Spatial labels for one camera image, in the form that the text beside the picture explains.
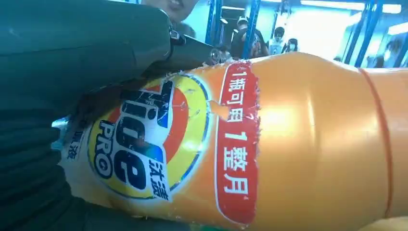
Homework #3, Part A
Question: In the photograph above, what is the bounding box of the green table mat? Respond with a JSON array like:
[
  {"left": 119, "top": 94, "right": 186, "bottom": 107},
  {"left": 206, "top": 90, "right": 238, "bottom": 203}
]
[{"left": 191, "top": 224, "right": 233, "bottom": 231}]

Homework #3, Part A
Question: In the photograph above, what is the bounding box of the person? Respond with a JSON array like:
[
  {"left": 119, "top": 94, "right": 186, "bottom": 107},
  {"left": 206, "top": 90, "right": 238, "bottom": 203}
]
[
  {"left": 282, "top": 38, "right": 299, "bottom": 53},
  {"left": 141, "top": 0, "right": 200, "bottom": 39},
  {"left": 230, "top": 16, "right": 268, "bottom": 60},
  {"left": 268, "top": 26, "right": 286, "bottom": 55}
]

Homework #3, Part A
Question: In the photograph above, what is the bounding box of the blue metal rack frame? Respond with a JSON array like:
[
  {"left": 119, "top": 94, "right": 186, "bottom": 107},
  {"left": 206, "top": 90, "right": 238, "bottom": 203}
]
[{"left": 204, "top": 0, "right": 408, "bottom": 69}]

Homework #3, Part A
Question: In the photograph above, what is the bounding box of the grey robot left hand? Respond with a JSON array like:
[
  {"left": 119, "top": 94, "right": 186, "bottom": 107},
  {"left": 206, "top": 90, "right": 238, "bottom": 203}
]
[{"left": 0, "top": 0, "right": 231, "bottom": 231}]

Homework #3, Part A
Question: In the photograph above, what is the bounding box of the orange detergent bottle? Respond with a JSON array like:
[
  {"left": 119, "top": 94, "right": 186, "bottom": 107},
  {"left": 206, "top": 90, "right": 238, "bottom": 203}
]
[{"left": 52, "top": 51, "right": 408, "bottom": 231}]

